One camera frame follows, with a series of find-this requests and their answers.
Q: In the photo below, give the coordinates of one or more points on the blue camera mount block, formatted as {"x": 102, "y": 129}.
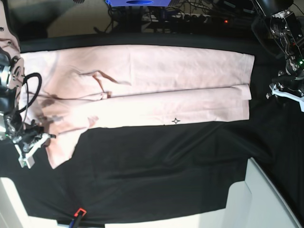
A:
{"x": 123, "y": 3}

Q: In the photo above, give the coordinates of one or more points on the red clamp at bottom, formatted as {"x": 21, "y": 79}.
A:
{"x": 77, "y": 218}

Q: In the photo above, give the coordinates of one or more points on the white frame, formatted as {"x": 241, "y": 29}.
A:
{"x": 12, "y": 210}
{"x": 257, "y": 203}

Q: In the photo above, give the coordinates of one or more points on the black power strip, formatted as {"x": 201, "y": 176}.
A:
{"x": 181, "y": 17}

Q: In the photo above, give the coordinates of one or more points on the white frame left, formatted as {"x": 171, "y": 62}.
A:
{"x": 12, "y": 210}

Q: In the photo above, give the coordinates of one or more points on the black table cloth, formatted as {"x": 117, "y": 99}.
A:
{"x": 136, "y": 174}

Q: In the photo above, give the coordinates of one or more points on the white frame right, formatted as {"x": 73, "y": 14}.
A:
{"x": 257, "y": 203}

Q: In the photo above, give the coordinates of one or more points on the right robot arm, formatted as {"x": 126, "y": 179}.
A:
{"x": 12, "y": 79}

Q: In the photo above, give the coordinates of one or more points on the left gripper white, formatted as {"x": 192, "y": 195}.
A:
{"x": 291, "y": 89}

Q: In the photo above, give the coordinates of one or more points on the light pink T-shirt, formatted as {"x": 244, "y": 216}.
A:
{"x": 134, "y": 85}

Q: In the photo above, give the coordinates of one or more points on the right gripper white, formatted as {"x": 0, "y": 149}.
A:
{"x": 28, "y": 141}

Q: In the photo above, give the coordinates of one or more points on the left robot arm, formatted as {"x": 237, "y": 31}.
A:
{"x": 287, "y": 32}

